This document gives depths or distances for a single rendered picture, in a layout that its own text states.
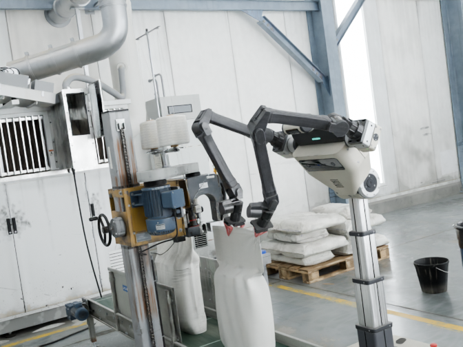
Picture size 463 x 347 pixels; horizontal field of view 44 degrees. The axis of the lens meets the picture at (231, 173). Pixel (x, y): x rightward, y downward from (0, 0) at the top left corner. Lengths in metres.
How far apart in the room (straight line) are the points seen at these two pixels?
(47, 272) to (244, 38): 4.47
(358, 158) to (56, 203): 3.59
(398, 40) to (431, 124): 1.63
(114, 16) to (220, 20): 2.98
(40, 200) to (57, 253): 0.54
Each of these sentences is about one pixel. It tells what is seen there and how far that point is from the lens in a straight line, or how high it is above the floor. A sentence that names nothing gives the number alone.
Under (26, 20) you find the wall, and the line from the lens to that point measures 7.34.
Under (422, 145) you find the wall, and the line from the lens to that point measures 10.78.
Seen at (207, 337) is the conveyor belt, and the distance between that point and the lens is 3.57.
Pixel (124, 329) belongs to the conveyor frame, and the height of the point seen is 0.32.
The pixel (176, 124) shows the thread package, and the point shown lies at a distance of 3.02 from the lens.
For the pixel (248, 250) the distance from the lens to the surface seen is 2.96.
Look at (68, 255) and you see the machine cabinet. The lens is 5.87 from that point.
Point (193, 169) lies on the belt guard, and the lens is 3.28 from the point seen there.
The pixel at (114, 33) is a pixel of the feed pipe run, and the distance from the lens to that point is 5.63.
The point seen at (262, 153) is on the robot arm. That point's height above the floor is 1.43.
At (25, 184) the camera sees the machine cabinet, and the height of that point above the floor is 1.38.
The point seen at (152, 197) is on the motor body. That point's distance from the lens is 2.97.
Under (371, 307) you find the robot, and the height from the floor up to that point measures 0.55.
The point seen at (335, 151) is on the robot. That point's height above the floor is 1.39.
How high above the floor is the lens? 1.50
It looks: 3 degrees down
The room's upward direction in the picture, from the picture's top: 8 degrees counter-clockwise
